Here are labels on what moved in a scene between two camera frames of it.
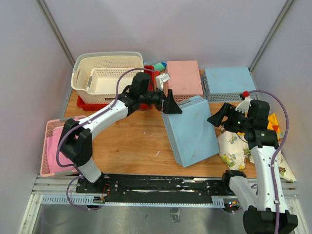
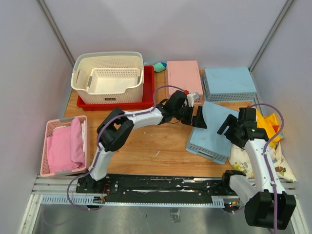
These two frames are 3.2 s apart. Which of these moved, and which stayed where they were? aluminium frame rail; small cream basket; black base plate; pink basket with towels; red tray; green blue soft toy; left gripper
Moved: left gripper
Stayed: pink basket with towels; aluminium frame rail; small cream basket; red tray; black base plate; green blue soft toy
